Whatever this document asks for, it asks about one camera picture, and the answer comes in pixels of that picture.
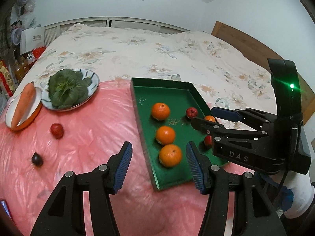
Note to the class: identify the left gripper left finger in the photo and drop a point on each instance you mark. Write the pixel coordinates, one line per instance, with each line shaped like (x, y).
(63, 212)

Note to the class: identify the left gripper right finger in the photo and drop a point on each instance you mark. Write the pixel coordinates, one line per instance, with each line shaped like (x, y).
(253, 211)

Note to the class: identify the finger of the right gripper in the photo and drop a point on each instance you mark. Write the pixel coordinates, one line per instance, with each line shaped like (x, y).
(218, 130)
(249, 116)

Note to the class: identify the small orange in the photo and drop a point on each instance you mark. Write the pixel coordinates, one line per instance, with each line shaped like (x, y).
(210, 118)

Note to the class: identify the red tomato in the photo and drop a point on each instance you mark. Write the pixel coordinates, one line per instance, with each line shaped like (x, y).
(208, 141)

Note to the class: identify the small red apple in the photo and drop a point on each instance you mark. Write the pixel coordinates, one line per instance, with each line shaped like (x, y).
(191, 112)

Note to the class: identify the medium orange with stem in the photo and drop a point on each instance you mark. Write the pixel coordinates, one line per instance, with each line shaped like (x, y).
(165, 135)

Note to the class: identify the large speckled orange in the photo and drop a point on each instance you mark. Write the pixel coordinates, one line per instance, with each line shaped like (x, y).
(170, 155)

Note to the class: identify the dark purple plum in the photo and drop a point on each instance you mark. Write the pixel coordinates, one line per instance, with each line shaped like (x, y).
(37, 160)

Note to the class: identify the blue gloved right hand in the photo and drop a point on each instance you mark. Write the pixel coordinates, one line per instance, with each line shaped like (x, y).
(279, 195)

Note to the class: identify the green tray box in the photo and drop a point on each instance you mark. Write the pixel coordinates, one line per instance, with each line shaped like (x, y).
(178, 96)

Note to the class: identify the floral bed quilt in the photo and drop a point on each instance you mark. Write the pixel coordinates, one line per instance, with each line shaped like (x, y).
(221, 74)

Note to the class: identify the red smartphone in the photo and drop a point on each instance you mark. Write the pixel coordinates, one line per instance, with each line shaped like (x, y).
(6, 208)

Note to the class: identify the pink plastic sheet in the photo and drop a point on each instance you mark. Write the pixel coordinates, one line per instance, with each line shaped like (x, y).
(93, 133)

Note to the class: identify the wooden headboard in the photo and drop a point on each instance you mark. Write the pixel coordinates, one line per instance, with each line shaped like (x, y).
(259, 53)

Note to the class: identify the orange rimmed white plate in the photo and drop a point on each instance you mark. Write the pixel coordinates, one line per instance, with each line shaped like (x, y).
(30, 114)

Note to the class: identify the white blue rimmed plate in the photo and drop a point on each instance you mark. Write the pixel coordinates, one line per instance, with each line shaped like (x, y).
(46, 102)

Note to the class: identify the orange carrot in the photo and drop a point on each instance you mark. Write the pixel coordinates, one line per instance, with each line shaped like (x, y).
(23, 104)

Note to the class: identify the green leafy vegetable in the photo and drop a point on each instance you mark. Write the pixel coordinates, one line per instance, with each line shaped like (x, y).
(68, 88)

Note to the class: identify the red yellow snack bag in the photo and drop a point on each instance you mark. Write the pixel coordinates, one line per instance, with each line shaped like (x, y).
(6, 80)

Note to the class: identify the orange drink bottles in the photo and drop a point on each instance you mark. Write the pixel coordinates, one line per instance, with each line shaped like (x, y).
(21, 68)

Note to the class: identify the red plastic bag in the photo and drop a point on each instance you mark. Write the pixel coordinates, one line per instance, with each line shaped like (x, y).
(37, 52)

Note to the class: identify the white cardboard box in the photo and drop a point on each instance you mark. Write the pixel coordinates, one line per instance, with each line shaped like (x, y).
(31, 39)

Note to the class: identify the small desk fan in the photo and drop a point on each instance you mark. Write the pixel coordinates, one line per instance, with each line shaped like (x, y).
(16, 36)

